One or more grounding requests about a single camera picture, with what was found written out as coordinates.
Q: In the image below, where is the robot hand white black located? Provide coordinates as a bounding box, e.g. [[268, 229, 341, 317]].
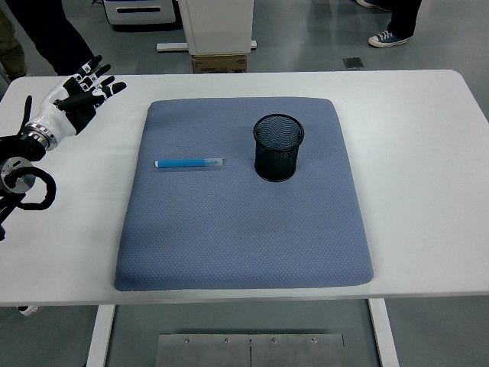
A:
[[32, 55, 127, 138]]

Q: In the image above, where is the blue marker with clear cap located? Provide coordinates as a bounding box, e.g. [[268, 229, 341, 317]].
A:
[[154, 156, 225, 172]]

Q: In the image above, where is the black mesh pen holder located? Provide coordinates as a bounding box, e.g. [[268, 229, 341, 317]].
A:
[[252, 112, 306, 183]]

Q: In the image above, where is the person in beige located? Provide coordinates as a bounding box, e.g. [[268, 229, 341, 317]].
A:
[[0, 7, 28, 80]]

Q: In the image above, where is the person in dark trousers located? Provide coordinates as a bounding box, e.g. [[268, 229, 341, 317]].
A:
[[7, 0, 96, 76]]

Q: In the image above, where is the white appliance with black slot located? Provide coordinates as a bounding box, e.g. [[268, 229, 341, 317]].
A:
[[102, 0, 183, 27]]

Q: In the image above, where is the brown cardboard box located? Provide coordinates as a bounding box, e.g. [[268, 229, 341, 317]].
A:
[[190, 53, 248, 74]]

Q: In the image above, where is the blue-grey textured mat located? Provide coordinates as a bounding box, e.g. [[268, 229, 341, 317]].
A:
[[113, 97, 374, 292]]

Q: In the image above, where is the white table leg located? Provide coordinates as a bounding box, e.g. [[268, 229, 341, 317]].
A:
[[84, 304, 116, 367], [368, 297, 400, 367]]

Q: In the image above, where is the person with sneakers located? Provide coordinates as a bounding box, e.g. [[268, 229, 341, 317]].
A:
[[357, 0, 423, 49]]

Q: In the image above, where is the white pedestal base bar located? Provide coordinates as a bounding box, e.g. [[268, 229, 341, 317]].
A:
[[156, 39, 257, 53]]

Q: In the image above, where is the white pedestal cabinet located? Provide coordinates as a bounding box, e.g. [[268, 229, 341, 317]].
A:
[[179, 0, 255, 56]]

